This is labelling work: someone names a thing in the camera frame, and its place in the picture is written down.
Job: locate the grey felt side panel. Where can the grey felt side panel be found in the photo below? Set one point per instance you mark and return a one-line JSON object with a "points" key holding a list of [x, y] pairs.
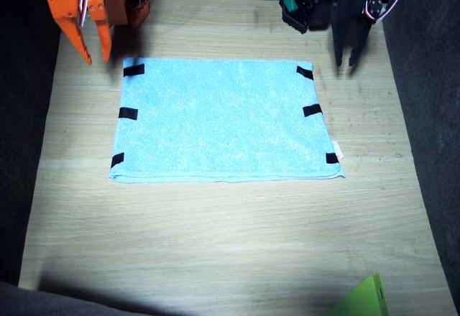
{"points": [[431, 115]]}

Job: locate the green plastic wedge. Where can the green plastic wedge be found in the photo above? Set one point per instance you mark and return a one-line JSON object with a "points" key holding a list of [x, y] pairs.
{"points": [[366, 298]]}

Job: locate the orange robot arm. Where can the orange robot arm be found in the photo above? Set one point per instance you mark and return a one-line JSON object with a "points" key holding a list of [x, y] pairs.
{"points": [[116, 0]]}

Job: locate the light blue towel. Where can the light blue towel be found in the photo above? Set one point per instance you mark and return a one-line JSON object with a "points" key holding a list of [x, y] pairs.
{"points": [[223, 122]]}

